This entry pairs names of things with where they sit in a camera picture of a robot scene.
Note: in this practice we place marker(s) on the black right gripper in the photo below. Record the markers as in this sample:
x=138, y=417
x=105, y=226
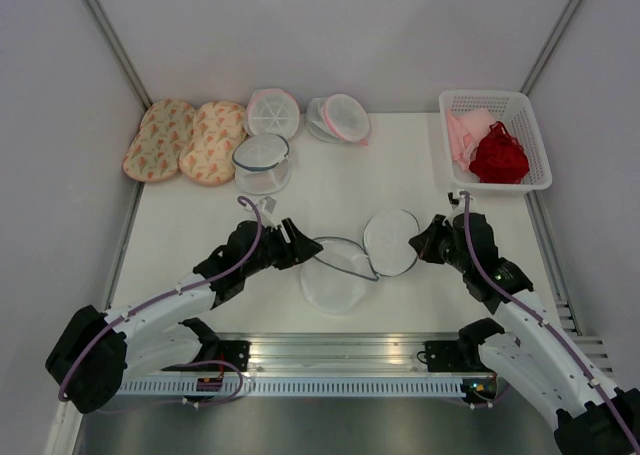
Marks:
x=423, y=243

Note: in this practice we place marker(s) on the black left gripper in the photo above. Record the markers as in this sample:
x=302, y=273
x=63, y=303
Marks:
x=298, y=250

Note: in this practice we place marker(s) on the blue-trimmed mesh laundry bag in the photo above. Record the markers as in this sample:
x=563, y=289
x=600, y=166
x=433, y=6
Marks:
x=339, y=278

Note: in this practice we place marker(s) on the red lace bra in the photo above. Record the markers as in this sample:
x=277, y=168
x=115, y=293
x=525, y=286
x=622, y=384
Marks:
x=500, y=158

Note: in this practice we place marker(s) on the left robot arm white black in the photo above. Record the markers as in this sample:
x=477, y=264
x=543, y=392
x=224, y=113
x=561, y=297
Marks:
x=98, y=351

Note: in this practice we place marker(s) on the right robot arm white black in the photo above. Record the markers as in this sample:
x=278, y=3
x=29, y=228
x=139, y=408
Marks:
x=586, y=410

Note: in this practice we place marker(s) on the pink bra in basket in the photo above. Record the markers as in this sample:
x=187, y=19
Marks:
x=465, y=132

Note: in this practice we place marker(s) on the right floral bra pad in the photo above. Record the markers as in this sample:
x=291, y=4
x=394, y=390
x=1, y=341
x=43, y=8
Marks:
x=218, y=130

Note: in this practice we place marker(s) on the floral bra pad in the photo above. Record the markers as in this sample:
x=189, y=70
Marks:
x=165, y=129
x=218, y=130

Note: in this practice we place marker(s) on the pink-trimmed mesh bag tilted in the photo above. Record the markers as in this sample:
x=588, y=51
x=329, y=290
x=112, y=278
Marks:
x=338, y=119

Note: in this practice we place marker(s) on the pink-trimmed mesh bag upright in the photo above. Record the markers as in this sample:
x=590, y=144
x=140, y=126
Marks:
x=272, y=111

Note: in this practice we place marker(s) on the left floral bra pad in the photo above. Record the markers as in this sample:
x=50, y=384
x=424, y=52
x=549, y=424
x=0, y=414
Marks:
x=165, y=129

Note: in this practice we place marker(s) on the white perforated plastic basket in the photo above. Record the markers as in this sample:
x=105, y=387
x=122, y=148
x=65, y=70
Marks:
x=514, y=110

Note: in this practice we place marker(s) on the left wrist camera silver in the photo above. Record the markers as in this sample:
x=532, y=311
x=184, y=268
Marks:
x=267, y=205

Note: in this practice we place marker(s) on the aluminium front rail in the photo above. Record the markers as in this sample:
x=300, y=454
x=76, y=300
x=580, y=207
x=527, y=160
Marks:
x=291, y=355

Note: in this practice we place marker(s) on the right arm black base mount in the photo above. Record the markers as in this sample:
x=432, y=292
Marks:
x=452, y=356

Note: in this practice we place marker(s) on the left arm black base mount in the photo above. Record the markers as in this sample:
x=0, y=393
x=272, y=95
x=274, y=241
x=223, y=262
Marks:
x=235, y=352

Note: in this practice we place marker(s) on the white slotted cable duct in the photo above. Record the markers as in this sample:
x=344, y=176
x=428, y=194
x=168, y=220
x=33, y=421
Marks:
x=421, y=386

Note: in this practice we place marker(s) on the right aluminium corner post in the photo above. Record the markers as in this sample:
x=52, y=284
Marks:
x=556, y=35

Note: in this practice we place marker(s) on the aluminium corner post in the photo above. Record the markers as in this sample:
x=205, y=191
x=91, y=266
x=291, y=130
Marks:
x=556, y=35
x=106, y=29

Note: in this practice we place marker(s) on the left aluminium corner post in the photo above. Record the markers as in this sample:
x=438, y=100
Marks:
x=106, y=29

